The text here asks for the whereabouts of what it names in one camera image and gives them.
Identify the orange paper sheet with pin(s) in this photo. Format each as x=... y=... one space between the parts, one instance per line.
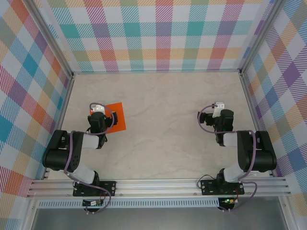
x=121 y=117

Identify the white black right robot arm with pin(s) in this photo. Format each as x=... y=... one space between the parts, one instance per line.
x=247 y=153

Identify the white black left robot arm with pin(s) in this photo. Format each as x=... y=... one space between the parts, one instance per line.
x=76 y=153

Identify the small green circuit board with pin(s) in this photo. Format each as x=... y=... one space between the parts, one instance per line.
x=229 y=200
x=92 y=203

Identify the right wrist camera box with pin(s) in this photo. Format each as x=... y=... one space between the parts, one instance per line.
x=219 y=106

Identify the aluminium table edge rail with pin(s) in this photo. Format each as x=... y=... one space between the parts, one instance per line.
x=252 y=107
x=60 y=119
x=156 y=71

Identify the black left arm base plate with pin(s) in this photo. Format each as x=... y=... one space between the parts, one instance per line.
x=109 y=188

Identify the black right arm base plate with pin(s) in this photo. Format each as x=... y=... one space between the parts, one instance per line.
x=208 y=187

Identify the wide aluminium mounting rail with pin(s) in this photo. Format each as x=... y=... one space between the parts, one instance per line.
x=156 y=188

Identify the aluminium frame post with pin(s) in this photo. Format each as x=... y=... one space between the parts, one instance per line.
x=260 y=36
x=53 y=38

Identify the aluminium frame leg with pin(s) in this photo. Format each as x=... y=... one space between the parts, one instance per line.
x=287 y=215
x=30 y=215

